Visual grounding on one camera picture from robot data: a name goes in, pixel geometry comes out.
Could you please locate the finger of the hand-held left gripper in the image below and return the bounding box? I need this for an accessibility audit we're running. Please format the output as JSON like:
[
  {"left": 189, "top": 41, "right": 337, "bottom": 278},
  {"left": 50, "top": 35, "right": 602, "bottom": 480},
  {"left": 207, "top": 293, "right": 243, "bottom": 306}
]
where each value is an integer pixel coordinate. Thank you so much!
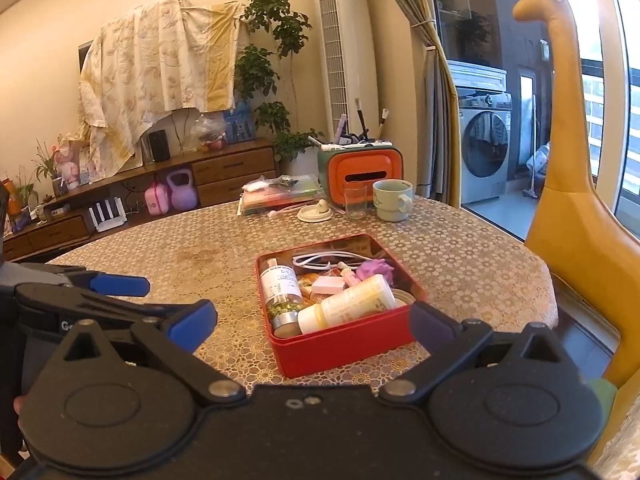
[
  {"left": 20, "top": 262, "right": 151, "bottom": 297},
  {"left": 15, "top": 282, "right": 182, "bottom": 331}
]

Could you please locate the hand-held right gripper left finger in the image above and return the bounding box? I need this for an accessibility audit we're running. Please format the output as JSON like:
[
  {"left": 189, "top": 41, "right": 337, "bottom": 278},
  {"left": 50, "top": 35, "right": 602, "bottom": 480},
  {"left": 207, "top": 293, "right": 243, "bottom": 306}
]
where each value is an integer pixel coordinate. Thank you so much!
[{"left": 37, "top": 299, "right": 248, "bottom": 408}]

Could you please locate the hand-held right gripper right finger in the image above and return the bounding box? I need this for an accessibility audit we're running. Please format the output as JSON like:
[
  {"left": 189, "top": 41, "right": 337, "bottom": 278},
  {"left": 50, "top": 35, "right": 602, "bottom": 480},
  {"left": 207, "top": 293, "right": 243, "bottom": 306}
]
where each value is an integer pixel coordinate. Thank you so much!
[{"left": 378, "top": 300, "right": 586, "bottom": 407}]

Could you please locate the purple squishy toy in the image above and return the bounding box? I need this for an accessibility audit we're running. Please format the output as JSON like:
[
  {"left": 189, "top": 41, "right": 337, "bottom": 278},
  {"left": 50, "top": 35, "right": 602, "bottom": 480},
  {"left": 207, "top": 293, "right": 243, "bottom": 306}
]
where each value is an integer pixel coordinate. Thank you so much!
[{"left": 355, "top": 258, "right": 396, "bottom": 284}]

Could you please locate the white plastic bottle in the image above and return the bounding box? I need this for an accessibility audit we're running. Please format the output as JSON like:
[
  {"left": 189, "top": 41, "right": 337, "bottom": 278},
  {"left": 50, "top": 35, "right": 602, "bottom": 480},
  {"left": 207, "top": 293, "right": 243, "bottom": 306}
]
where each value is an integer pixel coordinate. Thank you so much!
[{"left": 297, "top": 275, "right": 397, "bottom": 336}]

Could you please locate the red tin box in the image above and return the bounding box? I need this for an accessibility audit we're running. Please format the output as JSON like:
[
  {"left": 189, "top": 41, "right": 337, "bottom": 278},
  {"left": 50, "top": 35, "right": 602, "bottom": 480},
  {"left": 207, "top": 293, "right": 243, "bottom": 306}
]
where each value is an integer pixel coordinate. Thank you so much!
[{"left": 254, "top": 233, "right": 431, "bottom": 380}]

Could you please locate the clear jar of gold candies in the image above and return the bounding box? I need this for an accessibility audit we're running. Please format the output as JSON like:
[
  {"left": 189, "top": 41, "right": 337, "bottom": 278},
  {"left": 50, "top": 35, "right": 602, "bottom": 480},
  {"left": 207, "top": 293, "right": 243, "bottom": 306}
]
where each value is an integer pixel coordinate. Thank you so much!
[{"left": 258, "top": 257, "right": 306, "bottom": 339}]

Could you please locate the small pink box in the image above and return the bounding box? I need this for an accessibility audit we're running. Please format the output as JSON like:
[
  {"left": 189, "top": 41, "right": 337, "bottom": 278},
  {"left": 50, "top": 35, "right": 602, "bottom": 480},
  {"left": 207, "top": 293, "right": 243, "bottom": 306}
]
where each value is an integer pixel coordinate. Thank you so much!
[{"left": 310, "top": 275, "right": 347, "bottom": 298}]

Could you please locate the white cable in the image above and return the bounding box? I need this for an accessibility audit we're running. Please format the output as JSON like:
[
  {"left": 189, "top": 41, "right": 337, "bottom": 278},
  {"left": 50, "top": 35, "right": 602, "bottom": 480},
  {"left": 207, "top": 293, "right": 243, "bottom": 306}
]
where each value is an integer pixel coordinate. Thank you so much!
[{"left": 292, "top": 251, "right": 369, "bottom": 271}]

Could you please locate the round gold tin can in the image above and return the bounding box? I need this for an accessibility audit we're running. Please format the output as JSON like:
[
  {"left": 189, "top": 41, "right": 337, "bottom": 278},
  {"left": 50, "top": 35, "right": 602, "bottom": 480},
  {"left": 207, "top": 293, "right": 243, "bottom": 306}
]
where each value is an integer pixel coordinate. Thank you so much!
[{"left": 391, "top": 287, "right": 420, "bottom": 309}]

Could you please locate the white router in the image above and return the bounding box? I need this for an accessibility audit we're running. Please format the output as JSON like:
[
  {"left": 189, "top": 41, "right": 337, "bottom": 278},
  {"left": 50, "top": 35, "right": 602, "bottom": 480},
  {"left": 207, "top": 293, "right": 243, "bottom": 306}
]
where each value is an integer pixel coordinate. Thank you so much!
[{"left": 88, "top": 197, "right": 126, "bottom": 234}]

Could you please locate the pink carry case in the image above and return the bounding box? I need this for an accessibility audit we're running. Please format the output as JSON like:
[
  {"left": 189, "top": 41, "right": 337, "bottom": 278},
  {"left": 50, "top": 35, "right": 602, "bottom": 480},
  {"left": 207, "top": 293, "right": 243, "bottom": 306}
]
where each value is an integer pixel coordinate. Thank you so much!
[{"left": 143, "top": 182, "right": 170, "bottom": 216}]

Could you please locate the purple kettlebell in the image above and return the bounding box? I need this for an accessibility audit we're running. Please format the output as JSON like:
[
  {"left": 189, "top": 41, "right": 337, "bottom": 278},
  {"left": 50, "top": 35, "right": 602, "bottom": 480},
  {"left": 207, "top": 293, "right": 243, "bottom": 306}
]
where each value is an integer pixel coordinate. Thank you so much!
[{"left": 164, "top": 167, "right": 199, "bottom": 211}]

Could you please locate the potted orchid plant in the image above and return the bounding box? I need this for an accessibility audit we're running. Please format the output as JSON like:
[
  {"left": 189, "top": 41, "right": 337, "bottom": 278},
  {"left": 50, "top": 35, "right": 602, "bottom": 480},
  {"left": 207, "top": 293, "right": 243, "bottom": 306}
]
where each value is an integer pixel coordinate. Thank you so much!
[{"left": 31, "top": 141, "right": 70, "bottom": 199}]

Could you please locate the orange snack packet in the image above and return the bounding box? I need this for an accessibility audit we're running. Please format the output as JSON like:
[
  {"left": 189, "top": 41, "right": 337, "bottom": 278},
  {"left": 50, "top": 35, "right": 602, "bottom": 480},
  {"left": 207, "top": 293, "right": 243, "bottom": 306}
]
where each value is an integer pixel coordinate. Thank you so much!
[{"left": 297, "top": 271, "right": 326, "bottom": 307}]

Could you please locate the pale green mug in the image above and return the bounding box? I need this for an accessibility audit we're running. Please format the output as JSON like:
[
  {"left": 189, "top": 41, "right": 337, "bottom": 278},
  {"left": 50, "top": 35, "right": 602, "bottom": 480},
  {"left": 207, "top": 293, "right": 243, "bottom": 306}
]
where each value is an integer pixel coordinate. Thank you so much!
[{"left": 372, "top": 178, "right": 415, "bottom": 223}]

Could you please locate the small green potted plant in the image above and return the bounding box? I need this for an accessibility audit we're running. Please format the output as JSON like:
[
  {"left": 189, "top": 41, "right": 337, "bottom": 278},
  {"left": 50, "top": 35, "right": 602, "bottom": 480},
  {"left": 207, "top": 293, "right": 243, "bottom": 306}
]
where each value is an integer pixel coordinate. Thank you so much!
[{"left": 10, "top": 164, "right": 40, "bottom": 213}]

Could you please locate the pink doll bouquet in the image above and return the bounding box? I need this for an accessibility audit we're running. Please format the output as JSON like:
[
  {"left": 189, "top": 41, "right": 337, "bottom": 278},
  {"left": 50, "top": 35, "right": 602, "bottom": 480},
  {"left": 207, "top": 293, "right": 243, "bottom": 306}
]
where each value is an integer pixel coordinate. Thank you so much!
[{"left": 51, "top": 139, "right": 84, "bottom": 192}]

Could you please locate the orange red gift bag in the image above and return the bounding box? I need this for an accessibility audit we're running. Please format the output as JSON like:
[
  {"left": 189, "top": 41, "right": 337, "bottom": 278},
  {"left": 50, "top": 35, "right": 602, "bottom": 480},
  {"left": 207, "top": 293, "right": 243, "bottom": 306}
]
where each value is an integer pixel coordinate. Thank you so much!
[{"left": 0, "top": 177, "right": 23, "bottom": 233}]

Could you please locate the clear drinking glass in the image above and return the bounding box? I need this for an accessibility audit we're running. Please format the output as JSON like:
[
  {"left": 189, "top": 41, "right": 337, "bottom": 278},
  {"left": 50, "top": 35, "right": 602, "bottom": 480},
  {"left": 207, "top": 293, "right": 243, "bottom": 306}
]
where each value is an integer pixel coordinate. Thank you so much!
[{"left": 343, "top": 181, "right": 370, "bottom": 221}]

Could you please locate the black speaker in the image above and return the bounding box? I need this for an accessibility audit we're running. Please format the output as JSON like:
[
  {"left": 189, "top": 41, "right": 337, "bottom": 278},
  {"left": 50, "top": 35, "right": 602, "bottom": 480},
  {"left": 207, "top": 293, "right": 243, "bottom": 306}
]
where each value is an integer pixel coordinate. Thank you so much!
[{"left": 148, "top": 128, "right": 170, "bottom": 164}]

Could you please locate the wooden media cabinet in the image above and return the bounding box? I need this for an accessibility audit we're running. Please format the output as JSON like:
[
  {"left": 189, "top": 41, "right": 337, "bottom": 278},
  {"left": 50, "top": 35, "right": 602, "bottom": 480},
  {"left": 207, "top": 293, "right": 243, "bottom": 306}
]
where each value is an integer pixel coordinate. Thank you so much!
[{"left": 0, "top": 136, "right": 279, "bottom": 264}]

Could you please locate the white cup lid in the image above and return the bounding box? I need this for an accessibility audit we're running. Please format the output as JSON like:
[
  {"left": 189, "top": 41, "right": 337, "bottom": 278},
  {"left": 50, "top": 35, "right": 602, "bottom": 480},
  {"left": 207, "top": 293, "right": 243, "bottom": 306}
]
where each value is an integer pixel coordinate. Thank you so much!
[{"left": 297, "top": 198, "right": 334, "bottom": 224}]

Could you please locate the orange and green tissue box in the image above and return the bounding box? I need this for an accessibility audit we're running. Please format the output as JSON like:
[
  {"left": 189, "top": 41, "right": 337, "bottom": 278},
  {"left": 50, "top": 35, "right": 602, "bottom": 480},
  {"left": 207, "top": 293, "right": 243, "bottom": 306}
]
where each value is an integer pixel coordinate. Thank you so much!
[{"left": 317, "top": 140, "right": 405, "bottom": 209}]

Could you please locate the plastic bag of fruit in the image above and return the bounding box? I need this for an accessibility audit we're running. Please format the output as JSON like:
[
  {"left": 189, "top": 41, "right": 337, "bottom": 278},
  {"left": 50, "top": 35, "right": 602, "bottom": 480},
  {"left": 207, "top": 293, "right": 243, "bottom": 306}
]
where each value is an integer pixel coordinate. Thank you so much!
[{"left": 192, "top": 111, "right": 229, "bottom": 154}]

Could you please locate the white washing machine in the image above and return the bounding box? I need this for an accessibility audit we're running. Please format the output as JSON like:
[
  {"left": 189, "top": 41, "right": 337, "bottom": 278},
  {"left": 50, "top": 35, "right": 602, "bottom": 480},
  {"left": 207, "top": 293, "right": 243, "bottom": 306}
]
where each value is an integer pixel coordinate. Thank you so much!
[{"left": 446, "top": 59, "right": 514, "bottom": 206}]

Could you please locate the yellow giraffe chair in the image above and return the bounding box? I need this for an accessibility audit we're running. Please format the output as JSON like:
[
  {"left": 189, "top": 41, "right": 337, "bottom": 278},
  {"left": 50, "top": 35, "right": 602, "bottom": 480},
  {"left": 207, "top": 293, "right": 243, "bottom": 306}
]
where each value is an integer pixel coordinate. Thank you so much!
[{"left": 511, "top": 0, "right": 640, "bottom": 480}]

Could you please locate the white plant pot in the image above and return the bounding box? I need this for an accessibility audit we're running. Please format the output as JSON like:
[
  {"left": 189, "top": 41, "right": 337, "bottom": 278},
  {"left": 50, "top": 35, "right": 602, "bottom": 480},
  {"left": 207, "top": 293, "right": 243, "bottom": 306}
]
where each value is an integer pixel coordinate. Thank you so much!
[{"left": 289, "top": 149, "right": 322, "bottom": 179}]

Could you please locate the blue picture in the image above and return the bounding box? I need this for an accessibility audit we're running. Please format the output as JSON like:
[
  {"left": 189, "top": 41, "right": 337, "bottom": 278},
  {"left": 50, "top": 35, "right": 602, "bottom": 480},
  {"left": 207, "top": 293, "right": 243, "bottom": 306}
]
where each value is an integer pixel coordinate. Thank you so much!
[{"left": 223, "top": 99, "right": 257, "bottom": 144}]

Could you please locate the white plastic bag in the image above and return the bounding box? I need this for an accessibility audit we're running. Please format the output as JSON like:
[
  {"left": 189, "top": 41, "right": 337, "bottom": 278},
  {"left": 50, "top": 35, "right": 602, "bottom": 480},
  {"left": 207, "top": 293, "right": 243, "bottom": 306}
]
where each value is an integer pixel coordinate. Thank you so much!
[{"left": 526, "top": 141, "right": 552, "bottom": 170}]

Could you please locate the white mop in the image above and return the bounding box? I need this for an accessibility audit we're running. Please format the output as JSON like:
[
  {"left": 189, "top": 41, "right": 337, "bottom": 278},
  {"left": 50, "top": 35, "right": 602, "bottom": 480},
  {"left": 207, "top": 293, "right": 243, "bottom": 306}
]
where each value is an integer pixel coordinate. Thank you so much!
[{"left": 521, "top": 91, "right": 544, "bottom": 199}]

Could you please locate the floral cream cloth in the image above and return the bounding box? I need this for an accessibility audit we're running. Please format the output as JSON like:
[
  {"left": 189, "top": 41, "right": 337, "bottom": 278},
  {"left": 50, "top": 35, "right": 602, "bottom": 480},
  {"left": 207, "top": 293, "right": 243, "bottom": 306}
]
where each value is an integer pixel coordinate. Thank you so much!
[{"left": 64, "top": 0, "right": 252, "bottom": 162}]

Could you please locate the beige curtain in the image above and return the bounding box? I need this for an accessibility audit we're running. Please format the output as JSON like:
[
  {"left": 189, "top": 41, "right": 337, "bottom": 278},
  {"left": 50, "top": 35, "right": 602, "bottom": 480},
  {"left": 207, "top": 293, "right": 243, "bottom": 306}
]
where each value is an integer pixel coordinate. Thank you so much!
[{"left": 380, "top": 0, "right": 462, "bottom": 207}]

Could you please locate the tall green houseplant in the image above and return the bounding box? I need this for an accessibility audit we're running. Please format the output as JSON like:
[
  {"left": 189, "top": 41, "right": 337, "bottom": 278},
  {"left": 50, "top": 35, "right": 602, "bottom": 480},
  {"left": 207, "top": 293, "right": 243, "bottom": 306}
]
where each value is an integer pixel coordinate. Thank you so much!
[{"left": 234, "top": 0, "right": 327, "bottom": 163}]

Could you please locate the white standing air conditioner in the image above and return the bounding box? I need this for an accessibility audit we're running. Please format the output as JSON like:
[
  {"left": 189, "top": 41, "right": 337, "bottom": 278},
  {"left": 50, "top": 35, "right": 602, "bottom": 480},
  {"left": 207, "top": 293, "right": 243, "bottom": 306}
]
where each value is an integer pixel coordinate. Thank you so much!
[{"left": 309, "top": 0, "right": 382, "bottom": 153}]

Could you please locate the balcony green plant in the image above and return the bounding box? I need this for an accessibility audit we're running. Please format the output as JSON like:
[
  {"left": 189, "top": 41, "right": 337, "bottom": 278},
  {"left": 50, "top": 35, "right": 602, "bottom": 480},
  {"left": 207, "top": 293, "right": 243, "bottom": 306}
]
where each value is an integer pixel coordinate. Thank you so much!
[{"left": 456, "top": 11, "right": 495, "bottom": 64}]

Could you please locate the black framed window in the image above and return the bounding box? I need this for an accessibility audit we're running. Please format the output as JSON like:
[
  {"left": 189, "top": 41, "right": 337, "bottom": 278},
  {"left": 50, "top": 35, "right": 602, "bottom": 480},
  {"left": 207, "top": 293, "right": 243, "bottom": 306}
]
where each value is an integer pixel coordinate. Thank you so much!
[{"left": 580, "top": 0, "right": 640, "bottom": 241}]

